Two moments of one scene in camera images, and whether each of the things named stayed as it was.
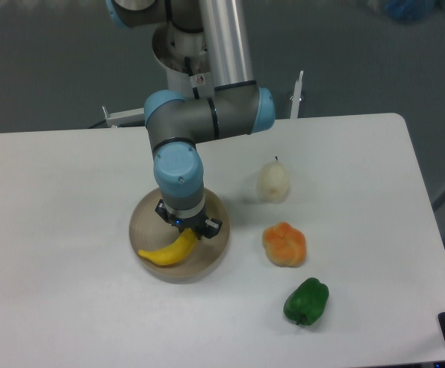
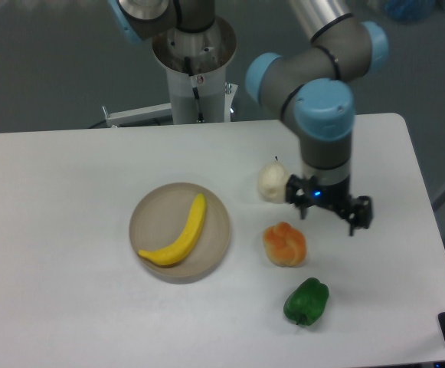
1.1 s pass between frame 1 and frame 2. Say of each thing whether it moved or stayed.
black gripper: moved
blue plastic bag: stayed
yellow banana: stayed
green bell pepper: stayed
